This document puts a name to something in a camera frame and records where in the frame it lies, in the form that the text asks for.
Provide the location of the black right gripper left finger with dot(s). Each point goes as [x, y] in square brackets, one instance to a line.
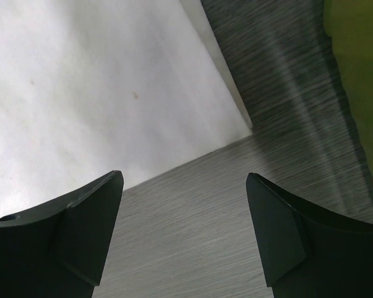
[59, 248]

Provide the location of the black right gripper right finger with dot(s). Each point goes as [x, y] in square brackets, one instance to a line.
[307, 250]

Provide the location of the olive green plastic bin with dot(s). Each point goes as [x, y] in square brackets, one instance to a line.
[349, 24]

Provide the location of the cream white t shirt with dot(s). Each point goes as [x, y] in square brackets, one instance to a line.
[87, 87]

